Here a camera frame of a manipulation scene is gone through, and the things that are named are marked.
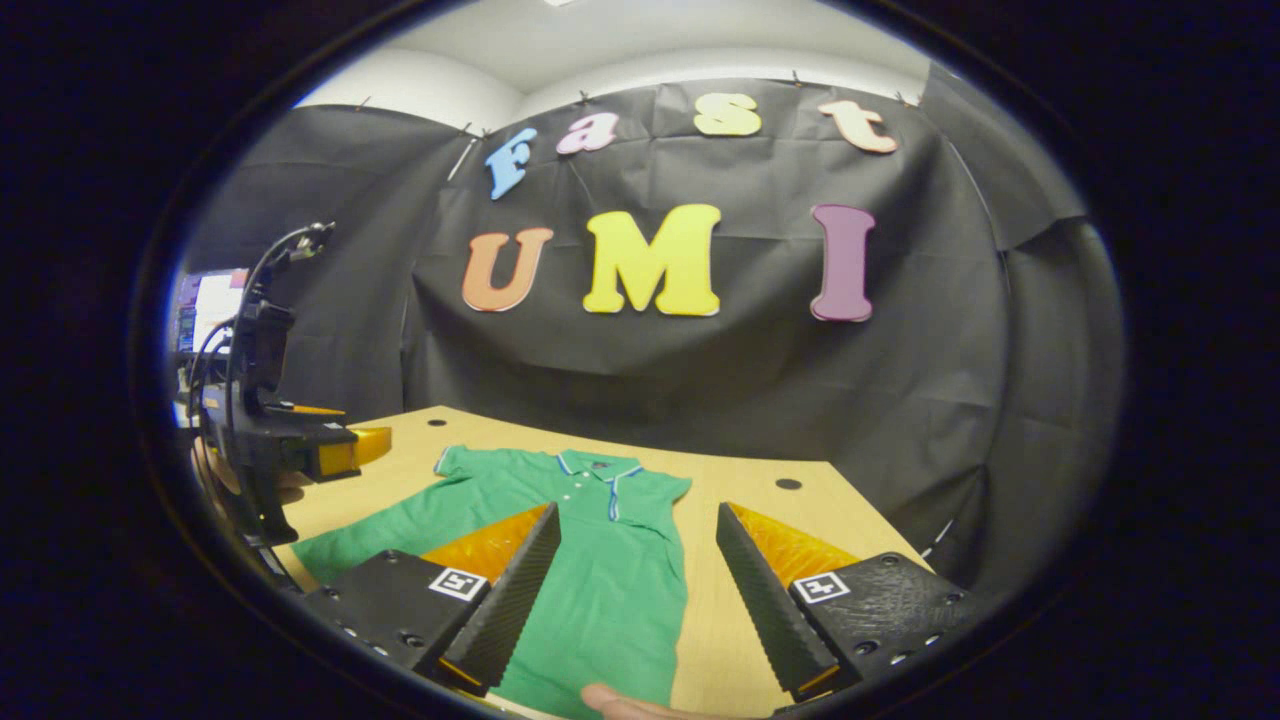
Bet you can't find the green T-shirt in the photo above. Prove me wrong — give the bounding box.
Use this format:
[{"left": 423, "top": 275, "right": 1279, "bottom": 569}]
[{"left": 292, "top": 445, "right": 693, "bottom": 719}]

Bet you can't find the computer monitor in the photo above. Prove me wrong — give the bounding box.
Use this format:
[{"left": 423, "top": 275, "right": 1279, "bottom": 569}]
[{"left": 175, "top": 268, "right": 249, "bottom": 353}]

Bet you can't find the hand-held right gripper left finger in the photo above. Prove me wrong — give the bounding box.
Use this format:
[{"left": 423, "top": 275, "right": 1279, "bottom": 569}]
[{"left": 300, "top": 503, "right": 563, "bottom": 699}]

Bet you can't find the black backdrop cloth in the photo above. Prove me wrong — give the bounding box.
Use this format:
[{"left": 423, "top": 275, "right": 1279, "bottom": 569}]
[{"left": 180, "top": 62, "right": 1126, "bottom": 601}]

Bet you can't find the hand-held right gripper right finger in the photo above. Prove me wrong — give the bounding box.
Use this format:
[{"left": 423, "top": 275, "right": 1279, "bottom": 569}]
[{"left": 716, "top": 503, "right": 993, "bottom": 703}]

